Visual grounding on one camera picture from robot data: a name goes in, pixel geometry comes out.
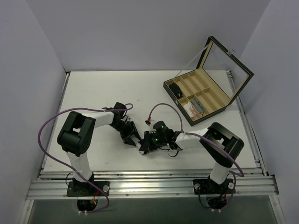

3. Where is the navy blue underwear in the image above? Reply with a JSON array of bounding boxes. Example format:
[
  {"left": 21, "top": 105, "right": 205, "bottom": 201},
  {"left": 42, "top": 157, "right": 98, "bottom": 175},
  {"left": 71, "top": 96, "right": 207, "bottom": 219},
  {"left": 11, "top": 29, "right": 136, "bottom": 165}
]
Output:
[{"left": 136, "top": 142, "right": 148, "bottom": 155}]

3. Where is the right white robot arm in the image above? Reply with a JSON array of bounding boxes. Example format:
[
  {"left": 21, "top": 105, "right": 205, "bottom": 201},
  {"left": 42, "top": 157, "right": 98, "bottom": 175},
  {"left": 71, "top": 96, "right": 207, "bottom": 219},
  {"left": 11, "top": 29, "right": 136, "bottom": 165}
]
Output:
[{"left": 136, "top": 121, "right": 244, "bottom": 193}]

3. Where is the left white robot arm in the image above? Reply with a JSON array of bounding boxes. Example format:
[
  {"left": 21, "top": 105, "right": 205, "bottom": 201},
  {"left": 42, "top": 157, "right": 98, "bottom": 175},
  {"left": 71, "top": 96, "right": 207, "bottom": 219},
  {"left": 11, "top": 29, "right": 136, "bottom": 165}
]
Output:
[{"left": 57, "top": 102, "right": 141, "bottom": 196}]

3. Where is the white pink rolled cloth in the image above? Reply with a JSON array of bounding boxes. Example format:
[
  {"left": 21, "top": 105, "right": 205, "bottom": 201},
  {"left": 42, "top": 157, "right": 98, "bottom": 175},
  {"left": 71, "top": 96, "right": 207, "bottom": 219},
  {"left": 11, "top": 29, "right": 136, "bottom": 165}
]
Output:
[{"left": 183, "top": 102, "right": 196, "bottom": 118}]

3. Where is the black rolled cloth in box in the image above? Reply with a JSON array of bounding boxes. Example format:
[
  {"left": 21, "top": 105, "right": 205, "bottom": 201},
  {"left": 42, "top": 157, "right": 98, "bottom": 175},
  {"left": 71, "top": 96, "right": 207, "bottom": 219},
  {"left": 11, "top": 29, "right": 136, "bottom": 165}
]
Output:
[{"left": 169, "top": 83, "right": 183, "bottom": 99}]

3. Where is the grey rolled cloth in box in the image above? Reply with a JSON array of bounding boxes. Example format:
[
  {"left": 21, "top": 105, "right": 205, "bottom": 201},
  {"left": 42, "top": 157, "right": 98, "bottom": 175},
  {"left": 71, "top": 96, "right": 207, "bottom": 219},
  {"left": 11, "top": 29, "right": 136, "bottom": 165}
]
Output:
[{"left": 191, "top": 98, "right": 204, "bottom": 116}]

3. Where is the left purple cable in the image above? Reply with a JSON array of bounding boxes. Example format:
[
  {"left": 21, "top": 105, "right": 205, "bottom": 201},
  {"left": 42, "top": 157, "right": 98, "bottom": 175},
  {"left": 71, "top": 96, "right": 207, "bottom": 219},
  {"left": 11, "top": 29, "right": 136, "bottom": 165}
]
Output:
[{"left": 38, "top": 103, "right": 134, "bottom": 214}]

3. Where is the purple cable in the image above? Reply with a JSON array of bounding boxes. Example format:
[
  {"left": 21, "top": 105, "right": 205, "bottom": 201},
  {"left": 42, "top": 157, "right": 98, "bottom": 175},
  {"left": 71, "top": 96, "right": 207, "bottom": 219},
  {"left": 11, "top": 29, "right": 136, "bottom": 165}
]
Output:
[
  {"left": 144, "top": 103, "right": 245, "bottom": 212},
  {"left": 38, "top": 103, "right": 134, "bottom": 214}
]

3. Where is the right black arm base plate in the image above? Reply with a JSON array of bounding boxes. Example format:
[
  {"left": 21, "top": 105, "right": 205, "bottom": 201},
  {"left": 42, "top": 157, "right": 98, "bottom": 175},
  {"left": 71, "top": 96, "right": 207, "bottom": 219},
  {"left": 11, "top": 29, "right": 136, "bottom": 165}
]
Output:
[{"left": 192, "top": 178, "right": 235, "bottom": 195}]

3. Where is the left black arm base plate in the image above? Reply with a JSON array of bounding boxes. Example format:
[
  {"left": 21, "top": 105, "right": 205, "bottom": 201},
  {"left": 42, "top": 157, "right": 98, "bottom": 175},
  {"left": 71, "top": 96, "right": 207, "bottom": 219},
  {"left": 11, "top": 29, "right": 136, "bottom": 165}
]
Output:
[{"left": 66, "top": 181, "right": 110, "bottom": 197}]

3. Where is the aluminium rail frame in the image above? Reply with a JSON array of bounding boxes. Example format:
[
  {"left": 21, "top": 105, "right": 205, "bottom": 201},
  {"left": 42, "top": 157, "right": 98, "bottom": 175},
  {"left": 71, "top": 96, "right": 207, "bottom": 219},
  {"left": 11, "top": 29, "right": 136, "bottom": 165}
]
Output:
[{"left": 20, "top": 70, "right": 287, "bottom": 224}]

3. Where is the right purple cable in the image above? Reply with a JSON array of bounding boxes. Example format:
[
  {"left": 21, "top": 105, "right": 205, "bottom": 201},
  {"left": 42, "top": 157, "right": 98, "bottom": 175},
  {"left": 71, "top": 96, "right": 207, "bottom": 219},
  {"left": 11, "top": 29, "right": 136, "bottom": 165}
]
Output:
[{"left": 144, "top": 103, "right": 245, "bottom": 212}]

